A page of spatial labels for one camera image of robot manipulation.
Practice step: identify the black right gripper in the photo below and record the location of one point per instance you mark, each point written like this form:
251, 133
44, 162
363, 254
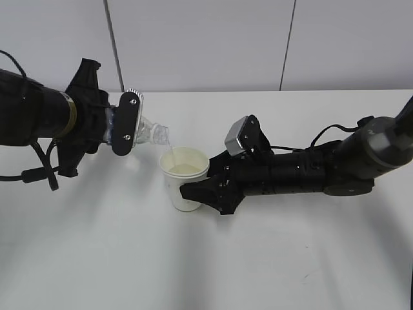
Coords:
231, 179

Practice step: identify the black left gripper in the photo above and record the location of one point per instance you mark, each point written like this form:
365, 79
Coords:
90, 126

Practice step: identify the white paper cup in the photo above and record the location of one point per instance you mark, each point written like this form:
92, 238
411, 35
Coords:
181, 165

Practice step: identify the clear water bottle green label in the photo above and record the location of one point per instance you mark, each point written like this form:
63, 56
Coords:
145, 132

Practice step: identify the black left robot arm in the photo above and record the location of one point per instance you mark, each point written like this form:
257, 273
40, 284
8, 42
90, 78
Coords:
74, 119

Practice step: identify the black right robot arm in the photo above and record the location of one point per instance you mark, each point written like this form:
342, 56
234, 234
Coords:
349, 167

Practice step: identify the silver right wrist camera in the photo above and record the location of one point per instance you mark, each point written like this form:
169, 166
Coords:
246, 137

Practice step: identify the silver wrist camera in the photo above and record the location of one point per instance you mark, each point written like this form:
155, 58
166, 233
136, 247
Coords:
126, 122
246, 137

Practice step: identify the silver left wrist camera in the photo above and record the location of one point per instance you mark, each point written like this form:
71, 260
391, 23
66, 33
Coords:
126, 122

